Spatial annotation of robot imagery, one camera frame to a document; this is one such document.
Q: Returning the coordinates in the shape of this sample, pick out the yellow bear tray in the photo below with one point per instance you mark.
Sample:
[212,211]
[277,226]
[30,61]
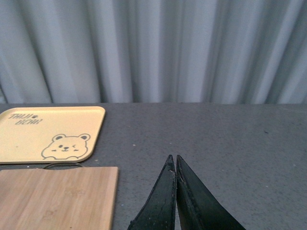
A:
[49,134]

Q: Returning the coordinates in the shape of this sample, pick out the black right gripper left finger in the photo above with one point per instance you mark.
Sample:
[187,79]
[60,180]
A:
[159,210]

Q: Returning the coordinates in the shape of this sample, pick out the bamboo cutting board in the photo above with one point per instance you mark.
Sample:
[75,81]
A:
[72,199]

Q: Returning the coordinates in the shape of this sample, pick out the metal cutting board handle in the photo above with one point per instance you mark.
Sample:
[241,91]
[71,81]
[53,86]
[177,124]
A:
[61,164]

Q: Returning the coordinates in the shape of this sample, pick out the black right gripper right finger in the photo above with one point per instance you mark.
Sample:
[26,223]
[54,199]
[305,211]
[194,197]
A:
[198,209]

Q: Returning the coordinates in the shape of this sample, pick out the grey curtain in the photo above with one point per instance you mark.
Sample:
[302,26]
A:
[123,51]

